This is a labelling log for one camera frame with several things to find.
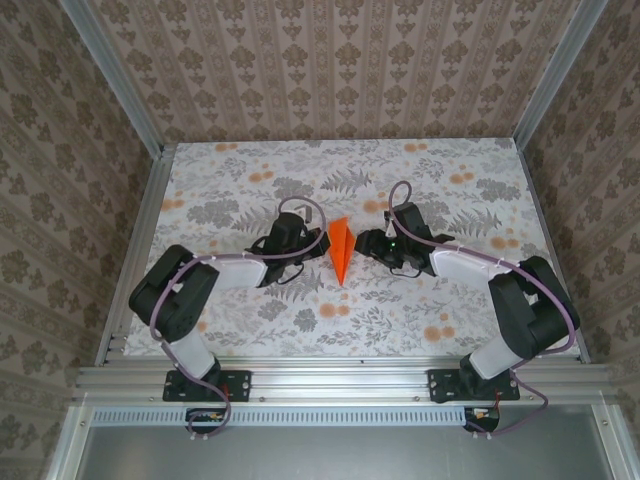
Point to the grey sheet metal panel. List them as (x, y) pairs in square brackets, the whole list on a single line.
[(340, 455)]

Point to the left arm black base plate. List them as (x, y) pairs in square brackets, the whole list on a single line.
[(240, 386)]

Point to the aluminium frame post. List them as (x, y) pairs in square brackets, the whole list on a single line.
[(112, 75), (556, 75)]

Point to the aluminium table side rail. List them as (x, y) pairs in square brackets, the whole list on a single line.
[(145, 235)]

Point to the black connector board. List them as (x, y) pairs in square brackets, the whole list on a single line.
[(200, 415), (480, 415)]

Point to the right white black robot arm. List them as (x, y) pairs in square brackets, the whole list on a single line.
[(460, 262)]

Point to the orange paper sheet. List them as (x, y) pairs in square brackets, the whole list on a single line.
[(342, 250)]

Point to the aluminium frame cross rail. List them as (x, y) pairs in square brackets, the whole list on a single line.
[(340, 382)]

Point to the floral patterned table cover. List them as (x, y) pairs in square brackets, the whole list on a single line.
[(250, 170)]

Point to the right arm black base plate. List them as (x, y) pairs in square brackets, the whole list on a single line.
[(440, 386)]

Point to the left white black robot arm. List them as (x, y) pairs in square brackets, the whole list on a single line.
[(240, 270)]

